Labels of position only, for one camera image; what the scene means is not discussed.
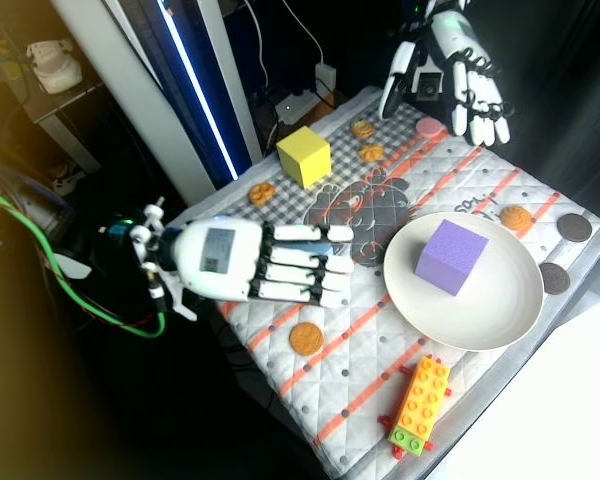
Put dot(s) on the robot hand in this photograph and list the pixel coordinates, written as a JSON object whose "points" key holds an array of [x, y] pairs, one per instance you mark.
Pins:
{"points": [[460, 45], [220, 260]]}

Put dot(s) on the purple foam cube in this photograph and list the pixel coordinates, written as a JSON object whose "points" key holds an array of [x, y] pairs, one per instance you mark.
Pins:
{"points": [[450, 255]]}

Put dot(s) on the yellow foam cube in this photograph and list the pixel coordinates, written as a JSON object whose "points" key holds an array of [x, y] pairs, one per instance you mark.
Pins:
{"points": [[305, 155]]}

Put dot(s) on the white round plate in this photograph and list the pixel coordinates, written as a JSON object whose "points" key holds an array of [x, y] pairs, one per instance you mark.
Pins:
{"points": [[480, 320]]}

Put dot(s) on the orange swirl cookie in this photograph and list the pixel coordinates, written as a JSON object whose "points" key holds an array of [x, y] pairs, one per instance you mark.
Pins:
{"points": [[371, 152], [262, 193], [516, 218], [363, 129]]}

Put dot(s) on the pink round macaron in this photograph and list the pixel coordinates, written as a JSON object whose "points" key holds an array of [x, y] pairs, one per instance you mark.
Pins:
{"points": [[428, 126]]}

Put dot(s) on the round tan biscuit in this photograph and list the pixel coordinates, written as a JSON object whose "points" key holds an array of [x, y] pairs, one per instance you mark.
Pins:
{"points": [[306, 339]]}

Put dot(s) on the grey quilt with bear print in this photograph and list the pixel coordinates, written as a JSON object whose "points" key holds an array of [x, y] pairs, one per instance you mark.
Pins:
{"points": [[360, 320]]}

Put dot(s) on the blue lit panel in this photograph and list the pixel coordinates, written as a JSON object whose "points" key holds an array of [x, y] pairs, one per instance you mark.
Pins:
{"points": [[200, 100]]}

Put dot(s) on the white power strip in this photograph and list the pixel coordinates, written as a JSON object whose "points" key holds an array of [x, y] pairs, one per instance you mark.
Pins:
{"points": [[292, 107]]}

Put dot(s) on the white pillar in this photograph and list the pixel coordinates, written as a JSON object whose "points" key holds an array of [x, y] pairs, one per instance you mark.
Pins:
{"points": [[130, 100]]}

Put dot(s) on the dark round sandwich cookie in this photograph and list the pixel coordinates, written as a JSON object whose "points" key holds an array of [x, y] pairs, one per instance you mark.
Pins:
{"points": [[554, 278], [574, 227]]}

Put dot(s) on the grey shelf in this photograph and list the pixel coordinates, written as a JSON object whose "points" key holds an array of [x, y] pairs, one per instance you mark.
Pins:
{"points": [[55, 107]]}

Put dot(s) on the orange green brick toy car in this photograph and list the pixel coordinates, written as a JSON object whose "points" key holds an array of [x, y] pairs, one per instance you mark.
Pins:
{"points": [[422, 395]]}

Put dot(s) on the white crumpled object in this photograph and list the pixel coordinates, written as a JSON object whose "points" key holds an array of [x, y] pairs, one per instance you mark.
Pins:
{"points": [[55, 67]]}

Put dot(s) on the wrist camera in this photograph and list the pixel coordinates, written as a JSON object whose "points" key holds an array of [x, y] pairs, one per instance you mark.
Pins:
{"points": [[430, 87]]}

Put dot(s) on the white wall adapter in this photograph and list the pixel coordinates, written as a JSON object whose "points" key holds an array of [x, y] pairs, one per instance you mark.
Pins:
{"points": [[325, 76]]}

